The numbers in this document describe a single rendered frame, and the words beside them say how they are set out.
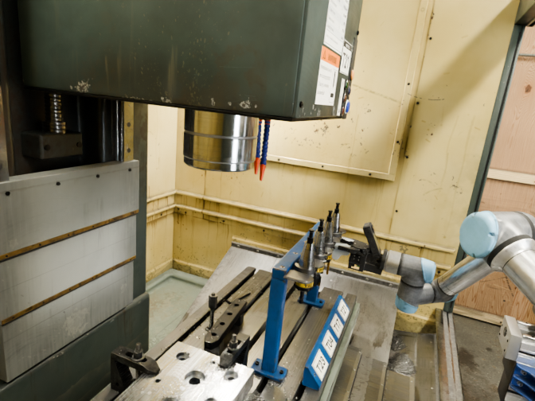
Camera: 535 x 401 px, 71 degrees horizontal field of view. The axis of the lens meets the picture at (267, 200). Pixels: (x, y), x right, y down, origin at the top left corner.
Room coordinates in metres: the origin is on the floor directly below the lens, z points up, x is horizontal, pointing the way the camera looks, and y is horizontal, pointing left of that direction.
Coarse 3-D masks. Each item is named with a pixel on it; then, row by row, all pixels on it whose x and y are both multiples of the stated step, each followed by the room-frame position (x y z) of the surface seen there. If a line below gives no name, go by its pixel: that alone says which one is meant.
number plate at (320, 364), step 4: (320, 352) 0.95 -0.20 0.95; (316, 356) 0.92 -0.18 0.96; (320, 356) 0.94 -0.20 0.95; (316, 360) 0.91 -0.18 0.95; (320, 360) 0.93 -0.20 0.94; (324, 360) 0.94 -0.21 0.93; (312, 364) 0.89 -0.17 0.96; (316, 364) 0.90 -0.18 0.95; (320, 364) 0.92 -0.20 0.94; (324, 364) 0.93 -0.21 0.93; (316, 368) 0.89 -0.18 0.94; (320, 368) 0.90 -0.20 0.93; (324, 368) 0.92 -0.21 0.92; (316, 372) 0.88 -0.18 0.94; (320, 372) 0.89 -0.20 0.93; (324, 372) 0.91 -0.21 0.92; (320, 376) 0.88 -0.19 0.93
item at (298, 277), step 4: (288, 272) 0.91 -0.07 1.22; (292, 272) 0.91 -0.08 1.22; (296, 272) 0.91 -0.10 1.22; (300, 272) 0.92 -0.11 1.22; (284, 276) 0.89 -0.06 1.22; (288, 276) 0.89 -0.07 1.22; (292, 276) 0.89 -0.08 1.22; (296, 276) 0.89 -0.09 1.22; (300, 276) 0.89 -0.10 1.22; (304, 276) 0.90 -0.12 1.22; (308, 276) 0.90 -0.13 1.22; (292, 280) 0.87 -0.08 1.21; (296, 280) 0.87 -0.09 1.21; (300, 280) 0.87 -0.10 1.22; (304, 280) 0.87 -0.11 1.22; (308, 280) 0.88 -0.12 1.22; (312, 280) 0.88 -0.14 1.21
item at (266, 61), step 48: (48, 0) 0.84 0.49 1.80; (96, 0) 0.79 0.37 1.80; (144, 0) 0.75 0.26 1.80; (192, 0) 0.72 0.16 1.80; (240, 0) 0.68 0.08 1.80; (288, 0) 0.65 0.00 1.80; (48, 48) 0.84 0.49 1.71; (96, 48) 0.79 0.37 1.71; (144, 48) 0.75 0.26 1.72; (192, 48) 0.72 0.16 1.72; (240, 48) 0.68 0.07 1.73; (288, 48) 0.65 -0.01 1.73; (96, 96) 0.80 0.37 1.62; (144, 96) 0.75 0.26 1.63; (192, 96) 0.71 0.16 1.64; (240, 96) 0.68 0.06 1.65; (288, 96) 0.65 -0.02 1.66; (336, 96) 0.91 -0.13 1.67
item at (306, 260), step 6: (306, 240) 0.95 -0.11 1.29; (306, 246) 0.94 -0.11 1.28; (312, 246) 0.93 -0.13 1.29; (306, 252) 0.93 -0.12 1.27; (312, 252) 0.93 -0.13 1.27; (300, 258) 0.94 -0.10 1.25; (306, 258) 0.93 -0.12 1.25; (312, 258) 0.93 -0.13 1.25; (300, 264) 0.93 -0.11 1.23; (306, 264) 0.93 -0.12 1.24; (312, 264) 0.93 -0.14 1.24
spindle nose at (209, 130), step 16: (192, 112) 0.77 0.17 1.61; (208, 112) 0.75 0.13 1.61; (192, 128) 0.77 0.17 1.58; (208, 128) 0.75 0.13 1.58; (224, 128) 0.75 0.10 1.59; (240, 128) 0.77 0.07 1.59; (256, 128) 0.81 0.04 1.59; (192, 144) 0.77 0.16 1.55; (208, 144) 0.75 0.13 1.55; (224, 144) 0.75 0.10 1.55; (240, 144) 0.77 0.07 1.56; (256, 144) 0.83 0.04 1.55; (192, 160) 0.77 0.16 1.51; (208, 160) 0.75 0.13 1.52; (224, 160) 0.76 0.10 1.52; (240, 160) 0.77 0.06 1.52
